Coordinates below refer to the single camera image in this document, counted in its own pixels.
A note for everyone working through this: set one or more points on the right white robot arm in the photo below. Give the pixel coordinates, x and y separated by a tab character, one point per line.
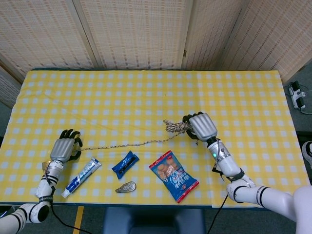
268	197

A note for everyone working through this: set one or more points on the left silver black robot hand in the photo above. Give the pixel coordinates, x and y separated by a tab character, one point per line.
62	150

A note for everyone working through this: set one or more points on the white blue toothpaste tube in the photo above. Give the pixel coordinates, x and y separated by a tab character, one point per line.
80	176

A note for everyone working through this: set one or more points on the grey correction tape dispenser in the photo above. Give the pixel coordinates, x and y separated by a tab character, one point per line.
126	187

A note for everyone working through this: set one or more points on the white power strip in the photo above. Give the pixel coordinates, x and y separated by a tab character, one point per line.
297	95

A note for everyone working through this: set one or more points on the yellow white checked tablecloth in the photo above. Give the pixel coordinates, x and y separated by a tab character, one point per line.
146	97

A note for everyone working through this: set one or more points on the brass padlock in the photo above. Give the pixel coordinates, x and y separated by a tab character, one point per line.
45	165

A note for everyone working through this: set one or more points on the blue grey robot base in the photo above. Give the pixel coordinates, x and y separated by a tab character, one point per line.
153	220

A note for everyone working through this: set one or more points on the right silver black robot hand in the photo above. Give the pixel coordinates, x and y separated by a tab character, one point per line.
203	126

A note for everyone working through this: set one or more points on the woven bamboo folding screen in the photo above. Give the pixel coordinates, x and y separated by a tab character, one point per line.
136	31

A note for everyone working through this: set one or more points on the yellow floor tape strip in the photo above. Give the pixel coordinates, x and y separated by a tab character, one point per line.
78	219

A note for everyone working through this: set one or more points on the brass screen hinge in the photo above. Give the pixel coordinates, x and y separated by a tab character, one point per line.
184	53

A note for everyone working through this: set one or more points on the blue black snack bar wrapper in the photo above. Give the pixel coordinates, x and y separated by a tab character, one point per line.
125	164

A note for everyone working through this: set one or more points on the black white sneaker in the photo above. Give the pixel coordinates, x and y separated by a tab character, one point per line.
308	153

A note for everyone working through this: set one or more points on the blue red snack bag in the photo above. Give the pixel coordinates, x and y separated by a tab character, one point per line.
174	178

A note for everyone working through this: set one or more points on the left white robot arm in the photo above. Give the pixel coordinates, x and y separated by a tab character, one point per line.
46	185

